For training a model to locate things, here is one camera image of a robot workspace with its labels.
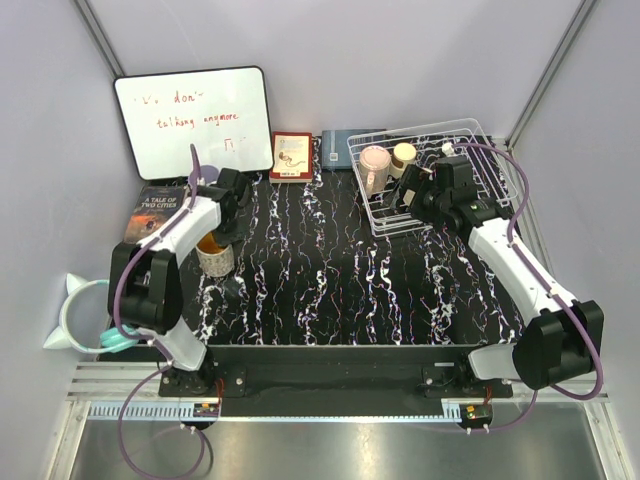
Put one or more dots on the dark blue book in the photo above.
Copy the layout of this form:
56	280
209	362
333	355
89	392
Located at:
335	151

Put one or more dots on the white wire dish rack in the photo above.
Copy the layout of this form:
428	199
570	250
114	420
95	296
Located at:
387	214

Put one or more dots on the cream and brown cup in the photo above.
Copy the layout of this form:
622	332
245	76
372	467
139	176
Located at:
403	155

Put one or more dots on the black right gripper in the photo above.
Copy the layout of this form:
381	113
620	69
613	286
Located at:
412	179

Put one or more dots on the white cat-ear headphones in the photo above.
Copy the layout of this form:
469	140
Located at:
83	322

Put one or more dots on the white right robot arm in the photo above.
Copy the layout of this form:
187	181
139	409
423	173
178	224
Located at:
562	335

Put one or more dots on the white patterned mug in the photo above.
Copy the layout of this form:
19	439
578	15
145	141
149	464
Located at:
215	260

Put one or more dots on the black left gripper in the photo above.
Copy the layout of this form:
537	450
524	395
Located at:
233	237

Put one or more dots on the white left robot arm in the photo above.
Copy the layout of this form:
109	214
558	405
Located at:
145	297

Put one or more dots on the lavender cup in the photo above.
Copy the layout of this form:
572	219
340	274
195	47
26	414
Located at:
208	175

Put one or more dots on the pink cup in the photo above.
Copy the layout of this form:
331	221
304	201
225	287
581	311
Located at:
374	162

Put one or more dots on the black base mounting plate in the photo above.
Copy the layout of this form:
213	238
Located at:
310	382

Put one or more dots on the red and cream book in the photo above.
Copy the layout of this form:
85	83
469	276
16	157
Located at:
292	156

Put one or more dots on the white slotted cable duct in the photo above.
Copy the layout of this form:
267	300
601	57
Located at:
147	411

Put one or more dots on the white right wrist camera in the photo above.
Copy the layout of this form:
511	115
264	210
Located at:
448	149

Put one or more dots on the white dry-erase board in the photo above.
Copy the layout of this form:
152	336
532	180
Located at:
223	113

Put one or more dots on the A Tale of Two Cities book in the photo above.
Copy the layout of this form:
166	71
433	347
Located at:
155	206

